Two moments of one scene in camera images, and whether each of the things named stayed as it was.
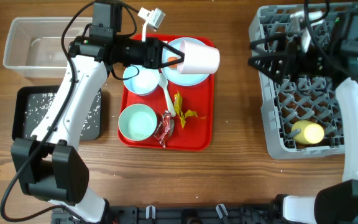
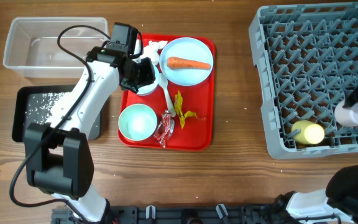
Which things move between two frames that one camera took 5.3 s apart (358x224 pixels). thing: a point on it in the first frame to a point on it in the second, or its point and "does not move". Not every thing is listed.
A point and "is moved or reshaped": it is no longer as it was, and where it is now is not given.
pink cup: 199,58 is moved or reshaped
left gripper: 151,48 to 148,78
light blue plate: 172,72 does not move
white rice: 37,106 does not move
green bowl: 137,122 does not move
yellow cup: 311,132 does not move
